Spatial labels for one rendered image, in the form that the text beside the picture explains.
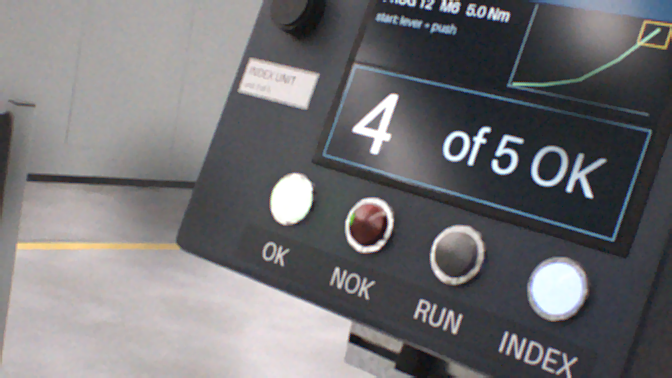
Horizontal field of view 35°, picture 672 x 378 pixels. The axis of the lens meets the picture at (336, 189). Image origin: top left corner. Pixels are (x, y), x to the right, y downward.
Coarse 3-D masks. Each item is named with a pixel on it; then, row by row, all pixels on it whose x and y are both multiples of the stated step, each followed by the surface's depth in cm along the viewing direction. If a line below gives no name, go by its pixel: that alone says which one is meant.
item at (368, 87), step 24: (360, 72) 52; (384, 72) 51; (360, 96) 52; (384, 96) 51; (408, 96) 50; (336, 120) 52; (360, 120) 52; (384, 120) 51; (408, 120) 50; (336, 144) 52; (360, 144) 51; (384, 144) 50; (408, 144) 50; (360, 168) 51; (384, 168) 50
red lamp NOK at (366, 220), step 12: (360, 204) 50; (372, 204) 49; (384, 204) 49; (348, 216) 50; (360, 216) 49; (372, 216) 49; (384, 216) 49; (348, 228) 50; (360, 228) 49; (372, 228) 49; (384, 228) 49; (348, 240) 50; (360, 240) 49; (372, 240) 49; (384, 240) 49; (372, 252) 49
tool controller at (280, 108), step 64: (320, 0) 55; (384, 0) 53; (448, 0) 50; (512, 0) 48; (576, 0) 46; (640, 0) 45; (256, 64) 57; (320, 64) 54; (384, 64) 52; (448, 64) 49; (512, 64) 47; (576, 64) 46; (640, 64) 44; (256, 128) 56; (320, 128) 53; (448, 128) 48; (512, 128) 47; (576, 128) 45; (640, 128) 43; (256, 192) 54; (320, 192) 52; (384, 192) 50; (448, 192) 48; (512, 192) 46; (576, 192) 44; (640, 192) 43; (256, 256) 53; (320, 256) 51; (384, 256) 49; (512, 256) 45; (576, 256) 43; (640, 256) 42; (384, 320) 48; (448, 320) 46; (512, 320) 44; (576, 320) 43; (640, 320) 42
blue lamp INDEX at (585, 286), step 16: (544, 272) 43; (560, 272) 43; (576, 272) 43; (528, 288) 44; (544, 288) 43; (560, 288) 43; (576, 288) 43; (544, 304) 43; (560, 304) 43; (576, 304) 43; (560, 320) 43
